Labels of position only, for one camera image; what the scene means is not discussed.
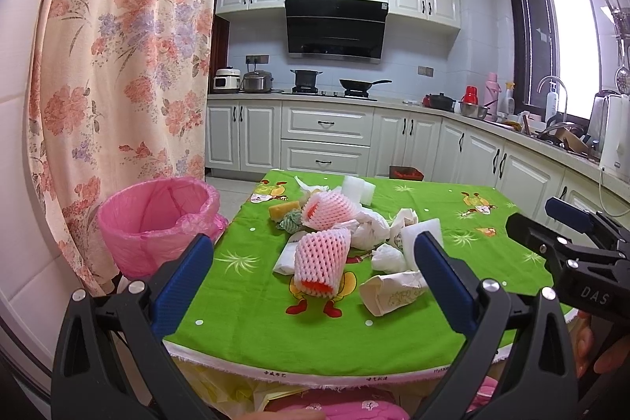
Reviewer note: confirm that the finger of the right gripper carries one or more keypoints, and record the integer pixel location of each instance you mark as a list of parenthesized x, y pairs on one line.
[(541, 241), (597, 226)]

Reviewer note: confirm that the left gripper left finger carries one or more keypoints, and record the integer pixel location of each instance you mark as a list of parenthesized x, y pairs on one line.
[(110, 360)]

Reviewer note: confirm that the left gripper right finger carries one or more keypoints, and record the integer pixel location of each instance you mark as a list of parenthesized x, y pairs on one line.
[(516, 361)]

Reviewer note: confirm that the white paper ball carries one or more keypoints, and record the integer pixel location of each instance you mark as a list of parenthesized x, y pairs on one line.
[(388, 259)]

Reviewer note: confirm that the paper cup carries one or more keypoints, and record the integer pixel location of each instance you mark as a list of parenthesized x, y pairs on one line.
[(386, 293)]

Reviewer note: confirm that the pink foam fruit net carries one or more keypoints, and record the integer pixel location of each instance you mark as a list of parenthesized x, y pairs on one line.
[(320, 261), (325, 209)]

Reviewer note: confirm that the white paper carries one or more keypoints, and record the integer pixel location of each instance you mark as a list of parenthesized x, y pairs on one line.
[(285, 265)]

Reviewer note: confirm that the green white rag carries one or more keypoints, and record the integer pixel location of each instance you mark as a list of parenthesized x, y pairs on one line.
[(291, 222)]

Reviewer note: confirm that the yellow sponge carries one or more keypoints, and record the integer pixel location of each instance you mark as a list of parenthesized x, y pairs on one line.
[(277, 212)]

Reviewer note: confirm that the white plastic bag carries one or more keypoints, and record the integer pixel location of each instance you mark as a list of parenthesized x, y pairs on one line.
[(368, 229)]

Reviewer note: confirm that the white tissue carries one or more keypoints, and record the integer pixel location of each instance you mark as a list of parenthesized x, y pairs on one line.
[(306, 188)]

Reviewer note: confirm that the chrome kitchen faucet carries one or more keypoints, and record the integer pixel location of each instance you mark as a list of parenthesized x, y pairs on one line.
[(553, 97)]

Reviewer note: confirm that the pink lined trash bin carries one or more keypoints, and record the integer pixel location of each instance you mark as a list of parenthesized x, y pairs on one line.
[(153, 222)]

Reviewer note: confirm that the person's right hand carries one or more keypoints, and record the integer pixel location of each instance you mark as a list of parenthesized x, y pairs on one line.
[(583, 346)]

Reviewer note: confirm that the white countertop appliance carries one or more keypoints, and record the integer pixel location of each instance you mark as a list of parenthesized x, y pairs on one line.
[(616, 147)]

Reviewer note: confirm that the white lower cabinets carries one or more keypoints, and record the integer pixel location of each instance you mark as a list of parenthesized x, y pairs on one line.
[(252, 134)]

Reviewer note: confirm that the steel mixing bowl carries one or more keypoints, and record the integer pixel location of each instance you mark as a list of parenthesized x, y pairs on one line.
[(474, 111)]

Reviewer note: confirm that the pink thermos bottle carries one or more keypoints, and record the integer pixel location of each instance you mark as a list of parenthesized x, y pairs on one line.
[(492, 92)]

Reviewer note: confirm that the black red electric pot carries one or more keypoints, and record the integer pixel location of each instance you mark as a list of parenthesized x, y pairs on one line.
[(439, 102)]

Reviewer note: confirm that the dark framed window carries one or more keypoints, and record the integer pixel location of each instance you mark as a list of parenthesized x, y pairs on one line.
[(556, 50)]

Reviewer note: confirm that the green cartoon tablecloth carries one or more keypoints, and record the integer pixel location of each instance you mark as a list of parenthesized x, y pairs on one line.
[(250, 320)]

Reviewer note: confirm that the black frying pan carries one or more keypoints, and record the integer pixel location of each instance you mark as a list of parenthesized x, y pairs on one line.
[(359, 89)]

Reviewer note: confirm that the black range hood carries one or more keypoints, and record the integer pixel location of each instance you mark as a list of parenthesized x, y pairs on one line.
[(347, 29)]

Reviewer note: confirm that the black stock pot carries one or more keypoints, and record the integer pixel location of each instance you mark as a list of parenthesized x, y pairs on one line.
[(305, 81)]

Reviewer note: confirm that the silver pressure cooker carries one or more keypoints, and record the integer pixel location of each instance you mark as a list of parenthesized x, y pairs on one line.
[(257, 81)]

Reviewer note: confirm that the floral curtain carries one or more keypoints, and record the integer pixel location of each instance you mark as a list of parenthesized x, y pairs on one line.
[(117, 95)]

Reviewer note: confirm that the white rice cooker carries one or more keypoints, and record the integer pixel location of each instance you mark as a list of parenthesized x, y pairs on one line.
[(226, 80)]

